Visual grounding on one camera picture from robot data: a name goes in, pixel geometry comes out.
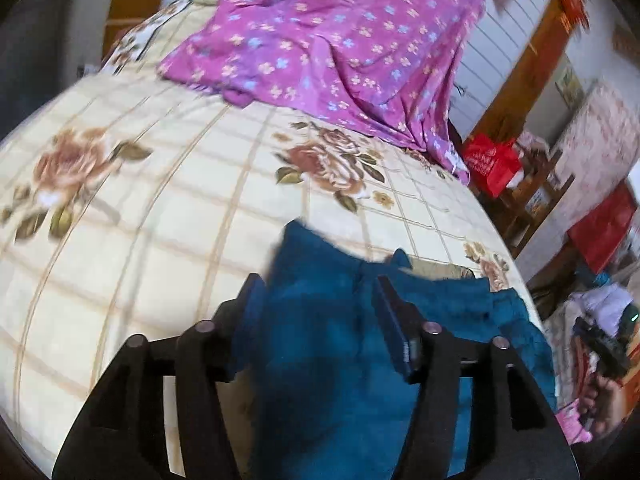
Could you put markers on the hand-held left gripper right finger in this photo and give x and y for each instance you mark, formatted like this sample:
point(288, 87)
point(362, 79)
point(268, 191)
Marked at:
point(392, 317)

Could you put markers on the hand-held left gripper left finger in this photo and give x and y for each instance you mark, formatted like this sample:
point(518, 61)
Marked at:
point(254, 292)

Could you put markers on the teal puffer jacket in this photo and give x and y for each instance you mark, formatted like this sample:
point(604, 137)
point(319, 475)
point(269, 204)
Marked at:
point(325, 350)

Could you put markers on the pile of mixed clothes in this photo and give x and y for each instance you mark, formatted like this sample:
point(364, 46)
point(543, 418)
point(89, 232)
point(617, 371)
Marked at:
point(595, 305)

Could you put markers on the person's right hand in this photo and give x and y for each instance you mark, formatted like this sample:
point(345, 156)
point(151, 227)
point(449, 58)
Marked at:
point(602, 402)

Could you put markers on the pink cloth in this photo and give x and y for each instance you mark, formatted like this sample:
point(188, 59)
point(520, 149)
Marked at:
point(572, 425)

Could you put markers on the large red bag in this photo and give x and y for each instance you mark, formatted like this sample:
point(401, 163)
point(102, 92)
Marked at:
point(602, 227)

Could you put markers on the cream rose print bedsheet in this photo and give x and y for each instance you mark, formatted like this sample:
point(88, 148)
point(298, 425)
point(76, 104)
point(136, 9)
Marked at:
point(165, 200)

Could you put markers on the wooden chair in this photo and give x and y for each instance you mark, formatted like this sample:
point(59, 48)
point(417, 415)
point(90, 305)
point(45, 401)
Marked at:
point(530, 200)

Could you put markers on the small red gift bag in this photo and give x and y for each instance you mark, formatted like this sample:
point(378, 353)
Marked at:
point(490, 162)

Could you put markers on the pale floral cover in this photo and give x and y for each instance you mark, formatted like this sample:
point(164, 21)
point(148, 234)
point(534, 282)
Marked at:
point(597, 135)

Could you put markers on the purple floral sheet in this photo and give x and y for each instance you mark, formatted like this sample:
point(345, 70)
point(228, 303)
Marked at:
point(340, 35)

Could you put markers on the brown wooden panel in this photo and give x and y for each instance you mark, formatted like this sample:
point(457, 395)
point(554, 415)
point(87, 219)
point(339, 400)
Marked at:
point(137, 0)

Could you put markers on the wooden door frame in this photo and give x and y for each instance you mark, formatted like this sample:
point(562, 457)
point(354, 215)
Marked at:
point(525, 70)

